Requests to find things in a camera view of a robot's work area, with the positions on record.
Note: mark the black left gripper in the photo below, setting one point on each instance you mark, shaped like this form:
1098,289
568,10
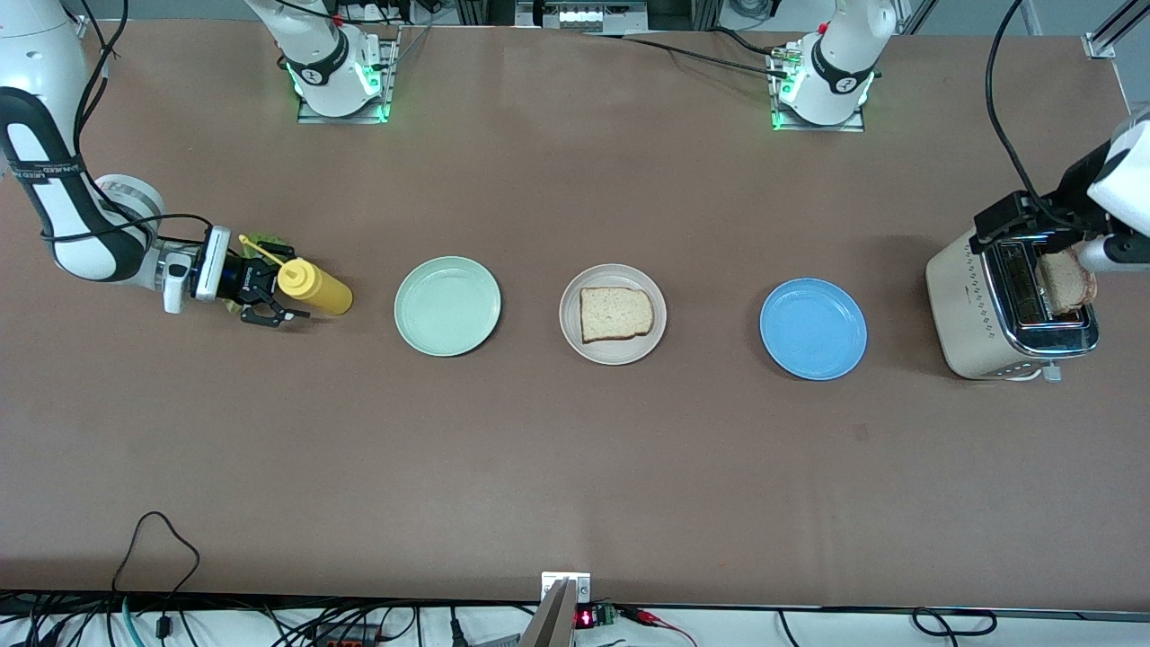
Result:
1065,191

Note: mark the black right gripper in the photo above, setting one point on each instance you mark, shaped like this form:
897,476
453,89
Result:
239,278

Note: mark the green lettuce leaf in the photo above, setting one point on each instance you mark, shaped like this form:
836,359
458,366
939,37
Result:
274,237

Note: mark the yellow mustard squeeze bottle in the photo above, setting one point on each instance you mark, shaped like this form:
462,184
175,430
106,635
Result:
323,289

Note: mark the brown bread slice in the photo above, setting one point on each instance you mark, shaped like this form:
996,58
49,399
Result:
1065,292
615,314

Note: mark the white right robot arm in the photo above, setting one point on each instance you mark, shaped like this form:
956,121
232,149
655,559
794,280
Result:
36,54

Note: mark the pale green plate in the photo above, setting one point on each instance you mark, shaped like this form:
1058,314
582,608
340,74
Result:
446,306

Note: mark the blue plate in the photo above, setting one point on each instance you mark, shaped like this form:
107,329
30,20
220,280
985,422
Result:
813,329

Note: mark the beige plate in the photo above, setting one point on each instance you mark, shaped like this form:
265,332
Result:
614,355

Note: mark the cream and chrome toaster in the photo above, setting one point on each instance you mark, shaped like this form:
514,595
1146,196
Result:
961,314

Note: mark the lit control box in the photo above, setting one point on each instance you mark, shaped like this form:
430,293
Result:
579,16

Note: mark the red display circuit board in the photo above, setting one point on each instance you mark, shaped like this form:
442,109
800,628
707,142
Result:
586,618

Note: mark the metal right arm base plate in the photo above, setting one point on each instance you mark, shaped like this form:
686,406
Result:
314,118

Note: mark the aluminium frame corner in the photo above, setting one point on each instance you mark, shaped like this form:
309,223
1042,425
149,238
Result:
1101,45

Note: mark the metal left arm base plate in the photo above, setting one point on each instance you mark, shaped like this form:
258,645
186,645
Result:
809,128

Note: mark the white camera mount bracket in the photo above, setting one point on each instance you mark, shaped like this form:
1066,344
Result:
579,584

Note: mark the grey aluminium camera bar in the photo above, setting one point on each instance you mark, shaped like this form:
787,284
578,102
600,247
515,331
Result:
552,624

